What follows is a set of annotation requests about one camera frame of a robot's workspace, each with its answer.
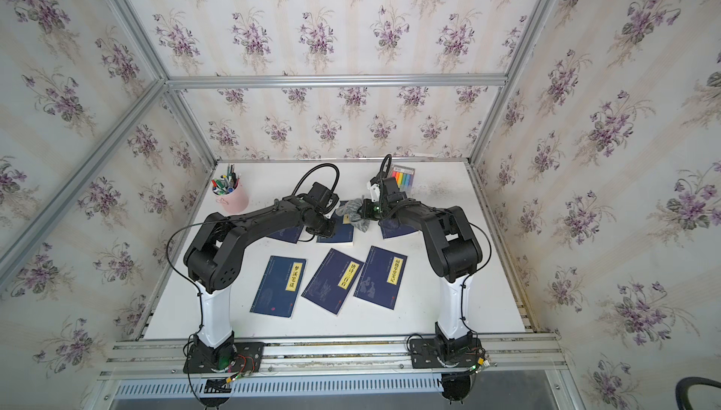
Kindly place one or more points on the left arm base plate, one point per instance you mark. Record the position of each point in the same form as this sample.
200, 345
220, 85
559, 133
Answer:
225, 356

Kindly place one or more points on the pink pen cup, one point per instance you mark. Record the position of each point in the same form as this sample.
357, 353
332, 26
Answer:
229, 192

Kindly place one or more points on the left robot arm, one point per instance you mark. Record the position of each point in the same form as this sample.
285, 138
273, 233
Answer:
215, 257

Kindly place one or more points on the blue book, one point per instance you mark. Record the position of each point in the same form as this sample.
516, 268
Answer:
393, 228
343, 229
288, 235
381, 277
333, 281
279, 288

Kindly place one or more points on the grey striped cleaning cloth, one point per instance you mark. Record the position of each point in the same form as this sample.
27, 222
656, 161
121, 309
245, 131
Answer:
355, 213

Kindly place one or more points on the aluminium rail frame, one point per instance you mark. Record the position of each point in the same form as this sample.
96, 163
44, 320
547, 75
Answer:
284, 367

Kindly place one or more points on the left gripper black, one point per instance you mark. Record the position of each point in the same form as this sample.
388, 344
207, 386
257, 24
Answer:
329, 232

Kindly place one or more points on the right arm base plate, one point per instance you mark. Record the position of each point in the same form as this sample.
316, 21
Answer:
432, 353

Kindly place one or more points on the clear box of highlighters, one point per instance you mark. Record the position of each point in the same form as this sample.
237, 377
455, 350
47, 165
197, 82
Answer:
404, 177

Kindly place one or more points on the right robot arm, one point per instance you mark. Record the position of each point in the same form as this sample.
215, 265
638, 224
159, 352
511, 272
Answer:
455, 255

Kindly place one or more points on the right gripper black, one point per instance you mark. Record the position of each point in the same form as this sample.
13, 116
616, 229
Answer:
366, 212

